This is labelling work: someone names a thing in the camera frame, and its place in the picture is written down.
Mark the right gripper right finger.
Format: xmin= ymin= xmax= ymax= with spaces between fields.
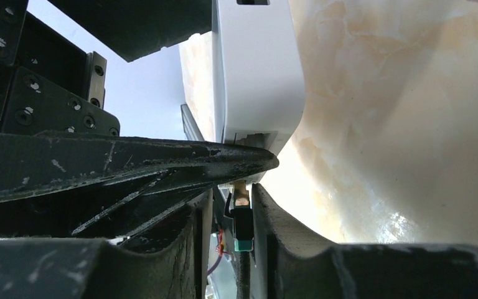
xmin=251 ymin=184 xmax=478 ymax=298

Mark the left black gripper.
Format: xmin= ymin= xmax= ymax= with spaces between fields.
xmin=0 ymin=0 xmax=279 ymax=237

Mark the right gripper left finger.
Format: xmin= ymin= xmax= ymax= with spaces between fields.
xmin=0 ymin=191 xmax=213 ymax=298

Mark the white small hub box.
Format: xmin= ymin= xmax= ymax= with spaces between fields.
xmin=212 ymin=1 xmax=305 ymax=154

